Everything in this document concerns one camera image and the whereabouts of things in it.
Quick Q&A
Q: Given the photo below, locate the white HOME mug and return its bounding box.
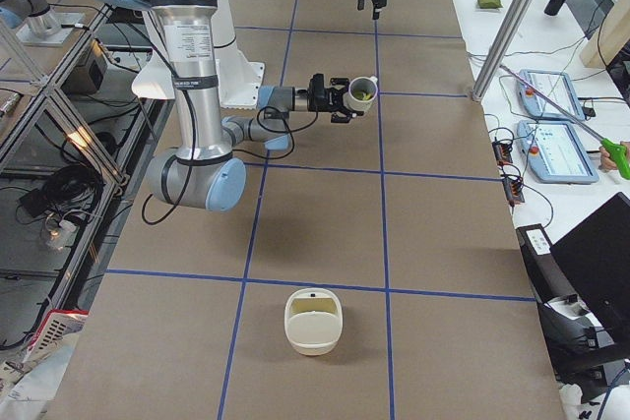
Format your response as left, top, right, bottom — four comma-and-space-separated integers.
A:
343, 76, 379, 113

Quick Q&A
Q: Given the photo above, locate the yellow lemon piece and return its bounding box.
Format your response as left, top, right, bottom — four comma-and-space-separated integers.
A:
353, 90, 373, 101

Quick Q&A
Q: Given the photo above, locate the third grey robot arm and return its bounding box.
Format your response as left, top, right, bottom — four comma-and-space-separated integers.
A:
1, 0, 86, 46

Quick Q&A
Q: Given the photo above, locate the person hand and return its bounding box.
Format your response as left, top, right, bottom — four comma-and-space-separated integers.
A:
598, 141, 629, 172

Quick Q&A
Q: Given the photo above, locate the brown paper table cover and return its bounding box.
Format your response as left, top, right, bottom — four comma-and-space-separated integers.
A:
47, 0, 563, 419

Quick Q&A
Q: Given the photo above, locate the green cloth lump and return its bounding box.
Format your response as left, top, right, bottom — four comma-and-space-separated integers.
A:
476, 0, 503, 10

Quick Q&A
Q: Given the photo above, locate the black orange power strip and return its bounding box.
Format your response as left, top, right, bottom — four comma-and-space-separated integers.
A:
491, 141, 513, 165

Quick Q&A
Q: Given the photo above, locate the far teach pendant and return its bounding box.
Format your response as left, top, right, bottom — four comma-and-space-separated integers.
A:
517, 69, 586, 121

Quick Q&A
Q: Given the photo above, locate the teach pendant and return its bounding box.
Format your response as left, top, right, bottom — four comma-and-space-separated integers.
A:
517, 69, 586, 121
516, 120, 599, 185

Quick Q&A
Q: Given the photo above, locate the white plastic basket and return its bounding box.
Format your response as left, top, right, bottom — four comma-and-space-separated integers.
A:
283, 287, 344, 356

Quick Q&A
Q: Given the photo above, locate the near teach pendant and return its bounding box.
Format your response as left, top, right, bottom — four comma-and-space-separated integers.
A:
516, 120, 599, 185

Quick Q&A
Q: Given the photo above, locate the black laptop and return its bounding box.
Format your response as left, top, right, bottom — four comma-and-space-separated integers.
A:
551, 192, 629, 342

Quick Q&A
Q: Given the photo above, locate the black office chair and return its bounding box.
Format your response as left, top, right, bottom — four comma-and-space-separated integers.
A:
537, 304, 629, 400

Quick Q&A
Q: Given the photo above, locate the white red perforated box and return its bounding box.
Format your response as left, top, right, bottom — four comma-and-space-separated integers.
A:
23, 309, 89, 362

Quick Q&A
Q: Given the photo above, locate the aluminium frame post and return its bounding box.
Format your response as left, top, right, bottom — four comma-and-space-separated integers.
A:
471, 0, 533, 102

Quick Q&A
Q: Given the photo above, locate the green handled reach stick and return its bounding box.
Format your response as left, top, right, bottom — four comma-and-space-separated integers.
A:
499, 64, 630, 180

